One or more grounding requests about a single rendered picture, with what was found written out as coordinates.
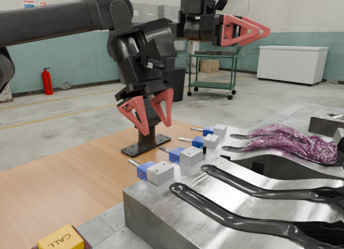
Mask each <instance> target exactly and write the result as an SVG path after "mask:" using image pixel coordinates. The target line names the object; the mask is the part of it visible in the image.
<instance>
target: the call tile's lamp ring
mask: <svg viewBox="0 0 344 249"><path fill-rule="evenodd" d="M71 227H72V228H73V229H74V230H75V231H76V232H77V234H78V235H79V236H80V237H81V238H82V239H83V241H84V245H85V246H86V248H84V249H90V248H92V246H91V245H90V244H89V243H88V242H87V241H86V240H85V239H84V238H83V236H82V235H81V234H80V233H79V231H78V230H77V229H76V228H75V227H74V226H73V225H72V226H71ZM37 248H38V245H36V246H34V247H32V248H31V249H37Z"/></svg>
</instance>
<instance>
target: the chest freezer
mask: <svg viewBox="0 0 344 249"><path fill-rule="evenodd" d="M328 49H329V47H305V46H260V55H259V64H258V69H257V77H258V78H259V80H261V78H266V79H274V80H282V81H290V82H298V83H303V84H309V87H311V85H312V84H315V83H317V84H318V83H319V82H320V81H322V77H323V72H324V68H325V63H326V58H327V53H328Z"/></svg>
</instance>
